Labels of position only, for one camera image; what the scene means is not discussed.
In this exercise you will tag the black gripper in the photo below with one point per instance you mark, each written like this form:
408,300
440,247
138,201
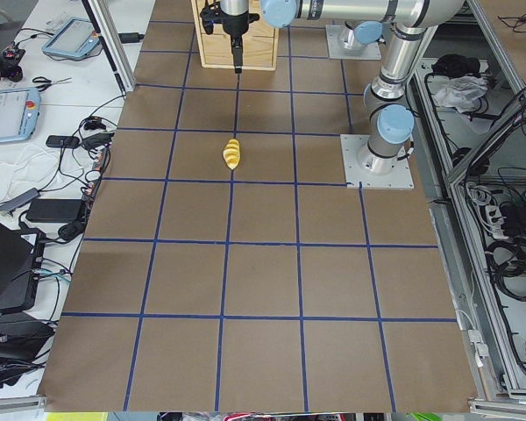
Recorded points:
236,26

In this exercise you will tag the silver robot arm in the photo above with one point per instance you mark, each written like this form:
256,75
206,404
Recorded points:
391,123

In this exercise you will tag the light wooden drawer cabinet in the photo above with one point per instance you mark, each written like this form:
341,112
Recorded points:
254,50

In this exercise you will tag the blue teach pendant upper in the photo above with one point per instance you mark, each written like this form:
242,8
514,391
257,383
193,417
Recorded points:
76,40

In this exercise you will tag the blue teach pendant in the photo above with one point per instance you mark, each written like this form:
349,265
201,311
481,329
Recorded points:
76,40
19,112

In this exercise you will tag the toy bread roll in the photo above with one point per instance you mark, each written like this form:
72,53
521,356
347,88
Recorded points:
232,154

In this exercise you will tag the crumpled white cloth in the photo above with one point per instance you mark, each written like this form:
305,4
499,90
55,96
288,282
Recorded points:
465,95

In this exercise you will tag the blue teach pendant lower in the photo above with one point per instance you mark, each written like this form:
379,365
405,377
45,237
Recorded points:
19,112

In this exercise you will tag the black power adapter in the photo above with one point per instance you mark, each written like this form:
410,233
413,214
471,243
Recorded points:
44,210

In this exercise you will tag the white power strip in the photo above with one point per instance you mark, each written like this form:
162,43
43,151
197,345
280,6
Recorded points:
495,221

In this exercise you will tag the black laptop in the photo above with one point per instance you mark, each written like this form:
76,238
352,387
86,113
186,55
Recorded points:
20,254

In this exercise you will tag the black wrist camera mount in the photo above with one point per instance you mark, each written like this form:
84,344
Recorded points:
210,14

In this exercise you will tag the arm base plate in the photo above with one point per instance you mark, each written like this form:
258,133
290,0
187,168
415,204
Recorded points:
364,170
354,41

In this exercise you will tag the aluminium frame post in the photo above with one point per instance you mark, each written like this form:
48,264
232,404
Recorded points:
100,17

